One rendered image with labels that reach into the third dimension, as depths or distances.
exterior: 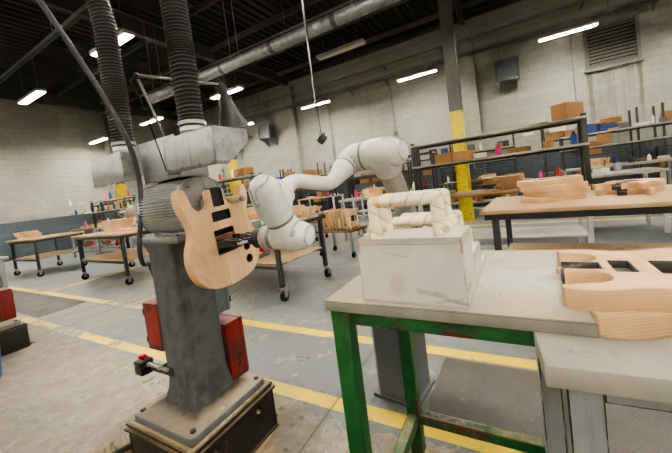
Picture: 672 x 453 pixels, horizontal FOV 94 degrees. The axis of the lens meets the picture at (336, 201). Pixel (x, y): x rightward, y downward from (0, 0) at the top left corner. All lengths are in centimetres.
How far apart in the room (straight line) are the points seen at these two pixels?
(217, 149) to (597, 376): 117
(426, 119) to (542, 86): 362
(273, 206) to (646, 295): 90
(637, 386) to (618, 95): 1178
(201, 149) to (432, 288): 93
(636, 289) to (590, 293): 8
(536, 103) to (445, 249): 1140
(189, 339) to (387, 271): 113
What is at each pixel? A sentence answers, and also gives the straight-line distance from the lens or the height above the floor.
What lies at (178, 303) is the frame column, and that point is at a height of 81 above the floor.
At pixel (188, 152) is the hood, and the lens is 134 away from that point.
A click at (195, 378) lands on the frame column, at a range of 180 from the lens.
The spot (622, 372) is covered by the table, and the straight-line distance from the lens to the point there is 73.
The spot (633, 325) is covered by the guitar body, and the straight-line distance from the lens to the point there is 83.
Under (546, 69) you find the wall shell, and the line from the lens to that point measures 1230.
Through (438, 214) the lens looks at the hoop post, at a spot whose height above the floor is 116.
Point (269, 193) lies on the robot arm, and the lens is 100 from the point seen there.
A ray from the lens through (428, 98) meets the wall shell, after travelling 1247.
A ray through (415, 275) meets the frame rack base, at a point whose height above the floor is 101.
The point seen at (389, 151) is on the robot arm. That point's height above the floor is 137.
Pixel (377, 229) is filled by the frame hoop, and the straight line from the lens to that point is 84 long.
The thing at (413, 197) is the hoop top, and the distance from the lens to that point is 79.
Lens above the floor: 126
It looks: 3 degrees down
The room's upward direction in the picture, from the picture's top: 7 degrees counter-clockwise
